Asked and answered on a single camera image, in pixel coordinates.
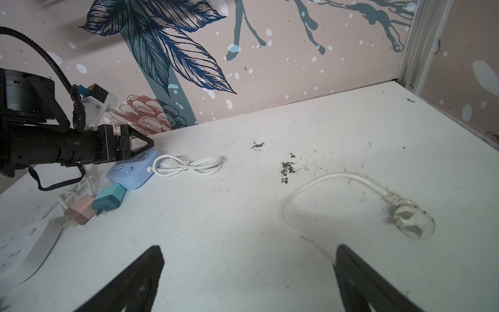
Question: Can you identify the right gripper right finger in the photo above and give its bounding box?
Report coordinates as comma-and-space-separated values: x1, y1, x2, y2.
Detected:
333, 244, 421, 311

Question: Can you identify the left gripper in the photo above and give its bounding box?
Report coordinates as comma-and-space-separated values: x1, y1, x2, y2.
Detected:
97, 125, 154, 163

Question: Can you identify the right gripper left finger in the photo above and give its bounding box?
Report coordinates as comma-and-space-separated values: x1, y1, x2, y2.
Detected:
77, 245, 165, 311

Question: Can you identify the blue square power socket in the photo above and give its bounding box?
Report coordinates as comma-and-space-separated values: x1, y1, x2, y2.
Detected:
106, 149, 159, 191

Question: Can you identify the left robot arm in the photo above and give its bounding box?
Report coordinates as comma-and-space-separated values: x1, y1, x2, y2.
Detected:
1, 27, 154, 191

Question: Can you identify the dark teal plug adapter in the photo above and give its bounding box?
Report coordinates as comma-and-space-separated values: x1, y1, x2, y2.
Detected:
91, 184, 126, 215

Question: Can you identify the pink plug adapter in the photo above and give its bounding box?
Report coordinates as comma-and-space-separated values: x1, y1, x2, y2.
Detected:
63, 195, 96, 226

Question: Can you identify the white square power socket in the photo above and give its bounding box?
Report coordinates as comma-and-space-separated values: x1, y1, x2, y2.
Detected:
1, 219, 62, 291

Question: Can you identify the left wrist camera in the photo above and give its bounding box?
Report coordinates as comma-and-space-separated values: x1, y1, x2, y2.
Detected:
77, 84, 118, 131

